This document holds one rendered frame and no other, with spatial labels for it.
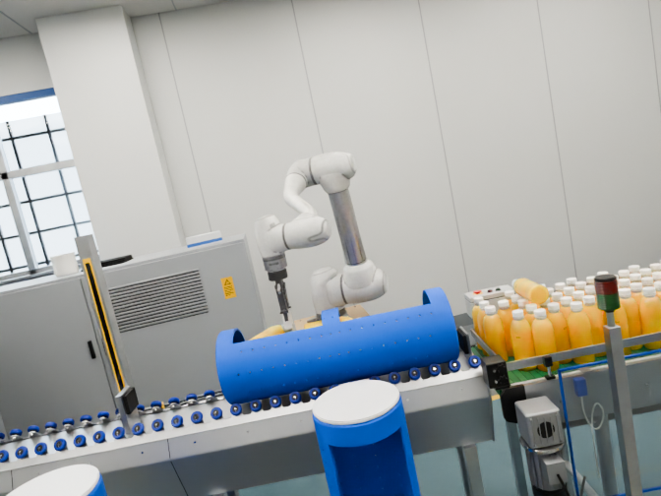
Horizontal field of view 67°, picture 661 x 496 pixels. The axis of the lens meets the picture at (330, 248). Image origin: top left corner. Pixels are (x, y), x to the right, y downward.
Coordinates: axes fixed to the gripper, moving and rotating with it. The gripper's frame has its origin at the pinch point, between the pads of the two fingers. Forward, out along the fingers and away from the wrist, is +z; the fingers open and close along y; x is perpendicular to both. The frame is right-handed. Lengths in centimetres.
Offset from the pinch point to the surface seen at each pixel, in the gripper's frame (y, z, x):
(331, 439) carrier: 53, 24, 12
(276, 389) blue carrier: 16.5, 20.6, -7.2
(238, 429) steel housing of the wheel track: 16.7, 32.9, -24.4
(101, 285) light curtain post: -26, -25, -81
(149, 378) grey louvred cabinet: -133, 55, -118
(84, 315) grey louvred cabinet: -128, 4, -147
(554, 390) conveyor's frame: 27, 36, 88
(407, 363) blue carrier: 16.4, 20.8, 41.5
